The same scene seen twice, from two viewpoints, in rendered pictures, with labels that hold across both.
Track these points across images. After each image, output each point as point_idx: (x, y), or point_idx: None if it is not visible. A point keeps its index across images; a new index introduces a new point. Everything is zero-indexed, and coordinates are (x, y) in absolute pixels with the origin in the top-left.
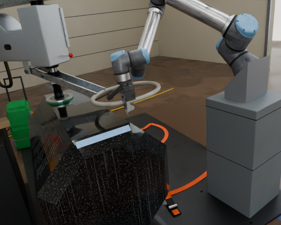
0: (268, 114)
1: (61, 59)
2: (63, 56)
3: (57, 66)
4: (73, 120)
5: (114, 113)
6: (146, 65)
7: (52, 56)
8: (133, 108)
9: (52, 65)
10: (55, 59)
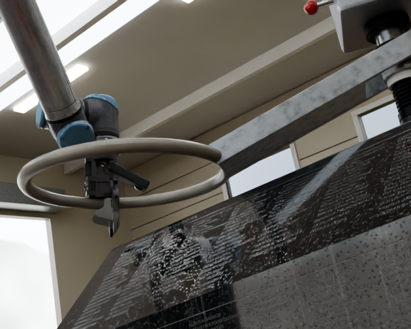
0: None
1: (337, 21)
2: (334, 6)
3: (365, 35)
4: None
5: (161, 228)
6: (47, 121)
7: (334, 22)
8: (95, 221)
9: (342, 48)
10: (337, 27)
